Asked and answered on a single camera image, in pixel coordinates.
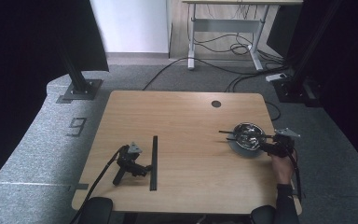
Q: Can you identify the black chair armrest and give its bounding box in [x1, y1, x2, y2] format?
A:
[78, 196, 114, 224]
[250, 204, 277, 224]

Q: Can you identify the black cable loop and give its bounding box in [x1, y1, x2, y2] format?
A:
[265, 101, 282, 121]

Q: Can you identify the left hand-held gripper black cable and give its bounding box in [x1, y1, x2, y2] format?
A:
[69, 145, 129, 224]

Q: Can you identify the black metal stand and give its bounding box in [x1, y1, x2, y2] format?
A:
[55, 40, 103, 105]
[273, 0, 344, 108]

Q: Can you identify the white partition panel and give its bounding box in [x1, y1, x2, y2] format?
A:
[89, 0, 171, 54]

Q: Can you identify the white power strip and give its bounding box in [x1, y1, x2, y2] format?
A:
[265, 73, 288, 83]

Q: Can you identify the grey round plate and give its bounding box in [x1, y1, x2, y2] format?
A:
[227, 136, 263, 159]

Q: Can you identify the long black floor cable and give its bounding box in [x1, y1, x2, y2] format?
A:
[142, 57, 290, 91]

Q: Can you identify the black curtain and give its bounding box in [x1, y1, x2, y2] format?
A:
[285, 0, 358, 178]
[0, 0, 110, 197]

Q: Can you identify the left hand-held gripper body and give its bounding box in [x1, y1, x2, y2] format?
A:
[112, 141, 147, 187]

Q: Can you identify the shiny metal bowl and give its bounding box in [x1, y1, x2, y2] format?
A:
[232, 121, 267, 152]

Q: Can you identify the tangle of black cables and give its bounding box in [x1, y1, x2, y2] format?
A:
[195, 4, 290, 76]

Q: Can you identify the white frame desk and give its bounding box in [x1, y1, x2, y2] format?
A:
[182, 0, 304, 72]

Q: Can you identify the person's right hand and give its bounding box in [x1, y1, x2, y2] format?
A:
[269, 149, 298, 186]

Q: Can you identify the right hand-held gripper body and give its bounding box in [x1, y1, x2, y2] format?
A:
[266, 127, 301, 159]

